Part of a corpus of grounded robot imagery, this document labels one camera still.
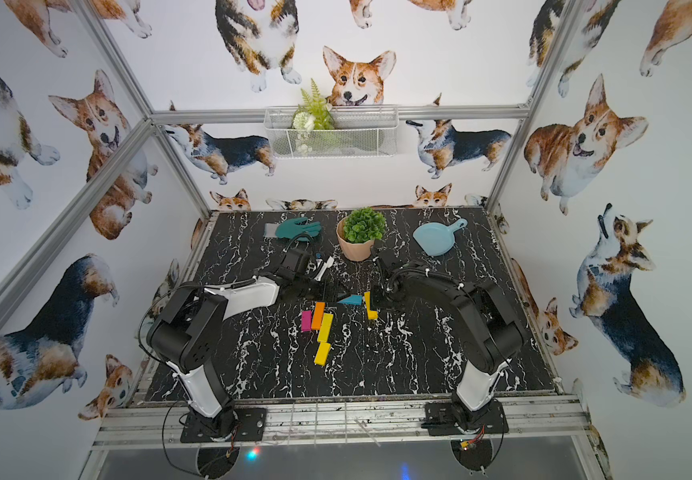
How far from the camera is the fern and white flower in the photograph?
812 mm

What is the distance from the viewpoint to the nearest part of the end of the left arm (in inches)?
30.5

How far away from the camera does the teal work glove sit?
1.16m

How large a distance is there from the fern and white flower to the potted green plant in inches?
10.8

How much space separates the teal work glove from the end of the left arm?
34 centimetres

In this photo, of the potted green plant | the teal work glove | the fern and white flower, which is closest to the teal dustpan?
the potted green plant

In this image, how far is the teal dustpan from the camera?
112 cm

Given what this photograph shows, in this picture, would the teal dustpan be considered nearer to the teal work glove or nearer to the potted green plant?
the potted green plant

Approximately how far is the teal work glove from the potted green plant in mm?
183

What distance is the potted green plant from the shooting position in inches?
38.2

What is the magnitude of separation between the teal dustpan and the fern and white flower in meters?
0.52
